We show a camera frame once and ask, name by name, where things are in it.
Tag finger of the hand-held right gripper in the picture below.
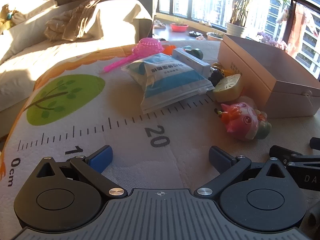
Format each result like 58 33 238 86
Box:
309 137 320 151
269 145 304 166

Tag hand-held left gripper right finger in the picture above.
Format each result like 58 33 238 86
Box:
196 145 288 198

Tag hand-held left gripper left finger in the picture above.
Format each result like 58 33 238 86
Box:
35 145 128 198

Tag pink dragon toy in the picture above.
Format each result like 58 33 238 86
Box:
214 102 272 141

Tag lotus root slice toy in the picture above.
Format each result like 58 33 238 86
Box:
212 74 244 103

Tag black round toy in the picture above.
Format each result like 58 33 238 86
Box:
208 68 225 87

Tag cardboard box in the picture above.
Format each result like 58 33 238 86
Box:
217 34 320 119

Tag blue white plastic packet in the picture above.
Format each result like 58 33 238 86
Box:
122 54 215 113

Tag light blue small box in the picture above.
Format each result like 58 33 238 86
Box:
172 47 210 77

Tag green plastic toy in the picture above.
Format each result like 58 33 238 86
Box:
181 45 204 60

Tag orange plastic toy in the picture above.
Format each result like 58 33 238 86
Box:
162 44 177 55

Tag pink plastic strainer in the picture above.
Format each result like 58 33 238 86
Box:
104 38 164 74

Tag printed ruler mat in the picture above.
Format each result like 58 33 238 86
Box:
0 40 320 240

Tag purple flowers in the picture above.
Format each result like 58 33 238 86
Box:
256 31 288 52

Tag cream bed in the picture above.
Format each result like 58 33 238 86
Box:
0 0 153 138

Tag hanging orange patterned cloth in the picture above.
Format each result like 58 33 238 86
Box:
276 4 320 38

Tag potted palm plant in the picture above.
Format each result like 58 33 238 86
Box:
226 0 292 40

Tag red plastic basin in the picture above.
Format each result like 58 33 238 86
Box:
170 23 189 32

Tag beige crumpled blanket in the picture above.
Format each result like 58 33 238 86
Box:
44 0 132 42

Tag cream pillow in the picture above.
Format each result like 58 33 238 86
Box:
0 0 58 34

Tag small yellow plush toy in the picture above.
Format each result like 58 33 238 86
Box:
0 4 16 34

